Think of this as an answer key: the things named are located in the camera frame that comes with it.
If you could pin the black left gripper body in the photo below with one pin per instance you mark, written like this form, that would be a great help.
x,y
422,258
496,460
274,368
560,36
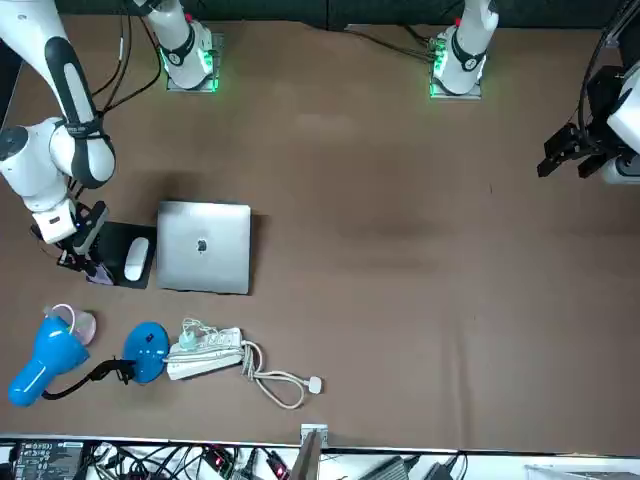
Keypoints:
x,y
600,110

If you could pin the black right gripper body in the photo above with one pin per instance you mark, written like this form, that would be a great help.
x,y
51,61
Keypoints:
x,y
92,222

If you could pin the silver laptop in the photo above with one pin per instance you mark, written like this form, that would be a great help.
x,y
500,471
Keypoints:
x,y
205,250

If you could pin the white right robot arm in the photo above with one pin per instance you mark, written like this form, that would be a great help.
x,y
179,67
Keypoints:
x,y
75,90

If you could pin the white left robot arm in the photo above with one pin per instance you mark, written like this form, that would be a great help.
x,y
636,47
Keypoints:
x,y
467,50

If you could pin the black mouse pad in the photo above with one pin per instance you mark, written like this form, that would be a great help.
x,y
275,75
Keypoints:
x,y
117,240

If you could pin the white computer mouse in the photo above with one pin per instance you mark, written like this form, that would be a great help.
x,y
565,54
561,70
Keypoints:
x,y
136,260

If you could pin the pink translucent pen cup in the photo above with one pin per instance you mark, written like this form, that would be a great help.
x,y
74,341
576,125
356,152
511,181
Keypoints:
x,y
85,327

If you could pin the blue desk lamp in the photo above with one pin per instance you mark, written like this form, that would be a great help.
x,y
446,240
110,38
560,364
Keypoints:
x,y
50,355

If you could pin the white power strip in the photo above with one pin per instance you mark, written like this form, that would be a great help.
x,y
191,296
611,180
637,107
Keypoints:
x,y
210,355

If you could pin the black labelled power adapter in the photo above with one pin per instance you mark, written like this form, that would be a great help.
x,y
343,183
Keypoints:
x,y
42,460

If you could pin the aluminium profile post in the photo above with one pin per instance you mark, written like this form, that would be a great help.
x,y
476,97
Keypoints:
x,y
310,450

